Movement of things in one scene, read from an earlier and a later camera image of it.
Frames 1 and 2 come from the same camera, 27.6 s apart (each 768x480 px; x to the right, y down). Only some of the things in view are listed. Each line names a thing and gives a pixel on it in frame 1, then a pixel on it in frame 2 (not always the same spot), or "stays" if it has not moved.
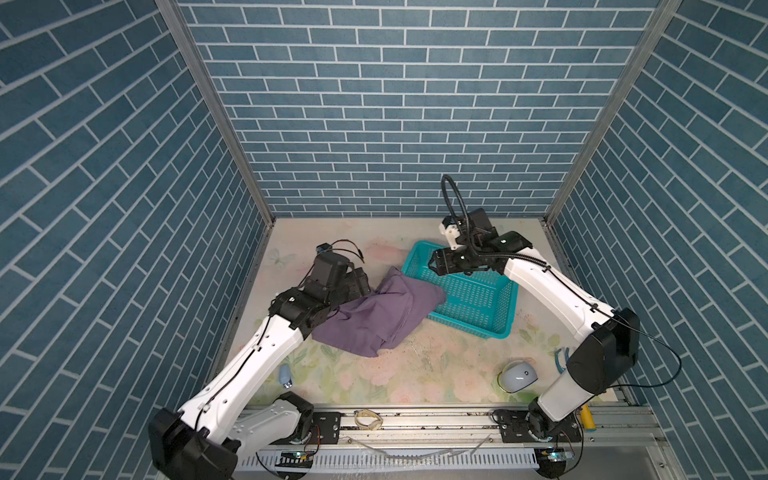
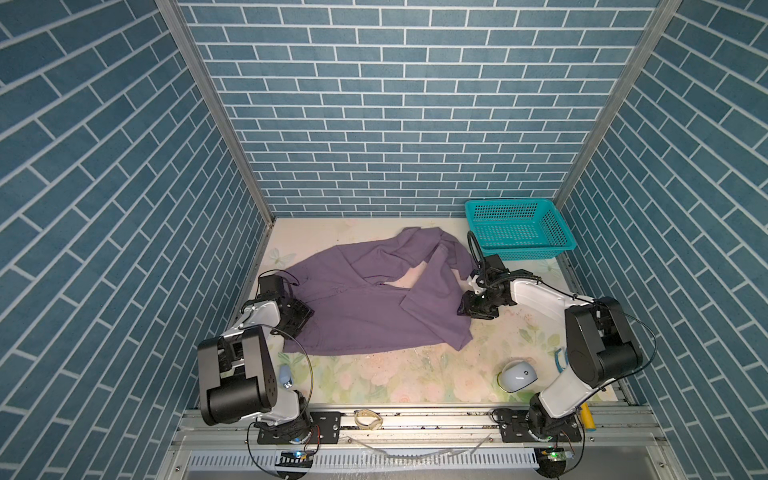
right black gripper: (442, 262) to (469, 308)
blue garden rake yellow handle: (587, 419) stays
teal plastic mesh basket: (485, 302) to (519, 229)
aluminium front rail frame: (610, 443) stays
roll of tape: (376, 425) stays
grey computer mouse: (515, 375) stays
